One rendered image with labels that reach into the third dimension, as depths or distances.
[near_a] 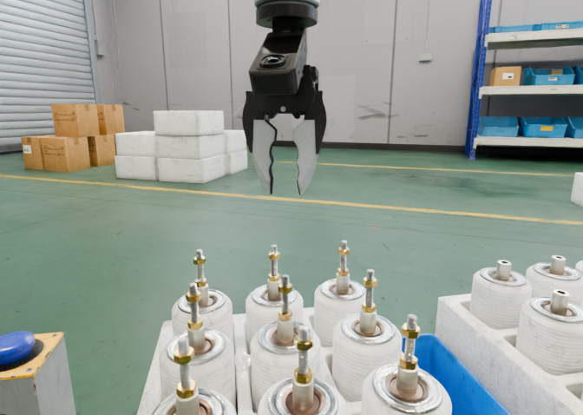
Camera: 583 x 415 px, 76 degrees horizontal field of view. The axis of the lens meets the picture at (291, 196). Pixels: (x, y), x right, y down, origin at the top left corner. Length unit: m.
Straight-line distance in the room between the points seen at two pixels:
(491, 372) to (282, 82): 0.59
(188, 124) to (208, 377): 2.52
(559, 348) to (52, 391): 0.66
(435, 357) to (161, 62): 6.36
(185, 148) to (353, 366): 2.57
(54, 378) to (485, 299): 0.66
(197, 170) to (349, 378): 2.50
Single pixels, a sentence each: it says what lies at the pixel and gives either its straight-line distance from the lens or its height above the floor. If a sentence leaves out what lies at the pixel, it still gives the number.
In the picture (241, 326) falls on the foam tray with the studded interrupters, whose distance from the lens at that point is 0.71.
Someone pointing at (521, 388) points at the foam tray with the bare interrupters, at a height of 0.15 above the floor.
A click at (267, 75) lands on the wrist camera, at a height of 0.59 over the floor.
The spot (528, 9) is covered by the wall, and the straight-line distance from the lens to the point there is 5.59.
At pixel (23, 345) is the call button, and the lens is 0.48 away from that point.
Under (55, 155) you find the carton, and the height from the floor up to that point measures 0.14.
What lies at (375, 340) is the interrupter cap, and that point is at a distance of 0.55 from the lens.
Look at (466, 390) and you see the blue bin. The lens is 0.78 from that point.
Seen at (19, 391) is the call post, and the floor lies 0.30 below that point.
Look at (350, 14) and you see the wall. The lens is 5.60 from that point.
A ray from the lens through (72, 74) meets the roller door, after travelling 6.67.
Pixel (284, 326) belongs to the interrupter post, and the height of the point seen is 0.28.
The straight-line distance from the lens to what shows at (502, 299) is 0.78.
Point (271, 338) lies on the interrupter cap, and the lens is 0.54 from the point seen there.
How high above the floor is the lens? 0.55
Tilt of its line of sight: 13 degrees down
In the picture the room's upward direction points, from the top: straight up
